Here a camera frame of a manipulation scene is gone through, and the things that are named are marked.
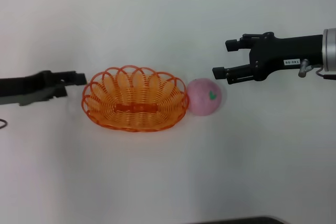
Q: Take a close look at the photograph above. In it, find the pink peach with green leaf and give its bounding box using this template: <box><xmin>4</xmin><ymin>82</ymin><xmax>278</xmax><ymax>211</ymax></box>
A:
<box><xmin>186</xmin><ymin>77</ymin><xmax>223</xmax><ymax>116</ymax></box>

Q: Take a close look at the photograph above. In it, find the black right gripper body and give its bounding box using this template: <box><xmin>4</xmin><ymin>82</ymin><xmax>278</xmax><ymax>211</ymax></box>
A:
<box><xmin>248</xmin><ymin>31</ymin><xmax>324</xmax><ymax>81</ymax></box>

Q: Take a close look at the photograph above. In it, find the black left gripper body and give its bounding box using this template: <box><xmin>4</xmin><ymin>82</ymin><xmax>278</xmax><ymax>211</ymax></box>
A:
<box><xmin>0</xmin><ymin>70</ymin><xmax>68</xmax><ymax>107</ymax></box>

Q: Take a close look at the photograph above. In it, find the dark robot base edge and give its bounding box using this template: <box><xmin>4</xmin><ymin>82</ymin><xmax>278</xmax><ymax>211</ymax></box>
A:
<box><xmin>187</xmin><ymin>216</ymin><xmax>286</xmax><ymax>224</ymax></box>

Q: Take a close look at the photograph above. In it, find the orange woven plastic basket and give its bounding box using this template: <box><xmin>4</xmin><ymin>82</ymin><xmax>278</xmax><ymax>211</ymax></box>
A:
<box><xmin>82</xmin><ymin>65</ymin><xmax>190</xmax><ymax>133</ymax></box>

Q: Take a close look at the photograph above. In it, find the silver right gripper cable connector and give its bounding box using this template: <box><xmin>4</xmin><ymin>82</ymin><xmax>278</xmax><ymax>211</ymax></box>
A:
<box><xmin>298</xmin><ymin>59</ymin><xmax>336</xmax><ymax>79</ymax></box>

